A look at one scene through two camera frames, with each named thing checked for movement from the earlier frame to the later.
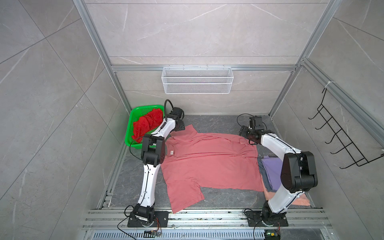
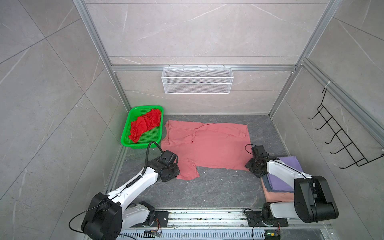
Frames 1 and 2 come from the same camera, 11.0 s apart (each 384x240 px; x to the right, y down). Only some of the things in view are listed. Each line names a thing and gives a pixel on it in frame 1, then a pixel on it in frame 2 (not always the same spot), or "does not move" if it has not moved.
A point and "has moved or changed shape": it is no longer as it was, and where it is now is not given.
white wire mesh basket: x=194 y=80 does not move
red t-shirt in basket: x=145 y=123 does not move
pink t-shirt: x=193 y=160 has moved or changed shape
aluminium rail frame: x=204 y=224 does not move
